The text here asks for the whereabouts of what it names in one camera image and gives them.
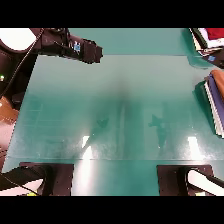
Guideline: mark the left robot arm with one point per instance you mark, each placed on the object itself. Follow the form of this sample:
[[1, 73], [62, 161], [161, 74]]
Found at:
[[56, 45]]

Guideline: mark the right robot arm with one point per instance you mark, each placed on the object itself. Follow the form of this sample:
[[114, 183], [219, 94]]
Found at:
[[200, 181]]

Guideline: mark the white garment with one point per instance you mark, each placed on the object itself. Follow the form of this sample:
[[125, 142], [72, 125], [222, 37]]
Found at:
[[217, 126], [209, 43]]

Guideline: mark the orange garment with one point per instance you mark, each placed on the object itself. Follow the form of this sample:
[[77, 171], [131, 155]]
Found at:
[[219, 79]]

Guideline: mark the red garment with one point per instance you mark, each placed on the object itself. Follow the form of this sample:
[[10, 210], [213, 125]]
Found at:
[[216, 32]]

